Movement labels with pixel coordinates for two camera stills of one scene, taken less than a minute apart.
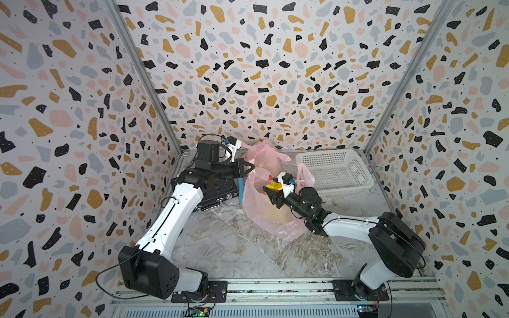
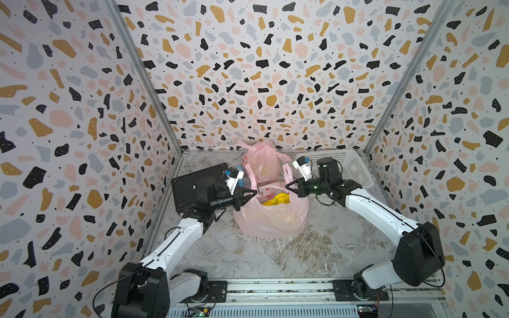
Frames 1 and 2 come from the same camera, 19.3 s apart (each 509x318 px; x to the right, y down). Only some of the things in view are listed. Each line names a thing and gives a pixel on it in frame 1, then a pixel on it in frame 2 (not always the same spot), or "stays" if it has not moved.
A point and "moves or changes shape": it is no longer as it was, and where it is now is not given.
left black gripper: x=240 y=161 → x=238 y=200
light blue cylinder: x=240 y=183 stays
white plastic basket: x=336 y=169 stays
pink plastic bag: x=280 y=223 moves or changes shape
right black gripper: x=279 y=197 → x=301 y=191
